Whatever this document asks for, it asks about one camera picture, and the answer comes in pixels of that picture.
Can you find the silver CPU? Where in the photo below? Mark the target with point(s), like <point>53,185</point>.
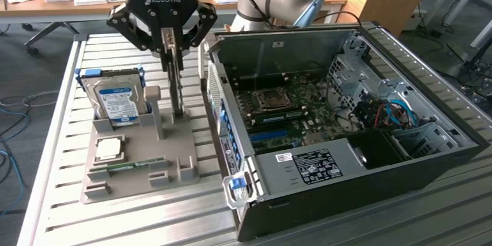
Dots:
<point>107,148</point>

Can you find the perforated silver drive cage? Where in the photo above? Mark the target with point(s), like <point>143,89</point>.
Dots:
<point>346,84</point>

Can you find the grey parts rack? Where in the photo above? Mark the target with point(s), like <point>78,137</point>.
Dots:
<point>146,148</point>

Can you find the black connector block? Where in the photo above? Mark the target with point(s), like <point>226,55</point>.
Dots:
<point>366,113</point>

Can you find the hard disk with blue caddy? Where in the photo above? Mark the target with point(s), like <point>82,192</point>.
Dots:
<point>115,105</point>

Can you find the silver disk bay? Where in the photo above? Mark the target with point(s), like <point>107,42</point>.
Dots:
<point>423,139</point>

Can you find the metal CPU socket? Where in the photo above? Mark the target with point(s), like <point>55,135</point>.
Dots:
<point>271,99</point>

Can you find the green motherboard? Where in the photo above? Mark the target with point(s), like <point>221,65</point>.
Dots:
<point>315,122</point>

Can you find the grey power supply unit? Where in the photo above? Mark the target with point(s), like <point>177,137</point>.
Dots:
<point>277,177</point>

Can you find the silver chipset heatsink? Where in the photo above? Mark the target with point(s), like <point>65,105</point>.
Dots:
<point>314,139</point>

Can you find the black open PC case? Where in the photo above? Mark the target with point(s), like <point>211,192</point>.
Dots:
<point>346,200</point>

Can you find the green graphics card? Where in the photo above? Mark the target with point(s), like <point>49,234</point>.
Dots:
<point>178,90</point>

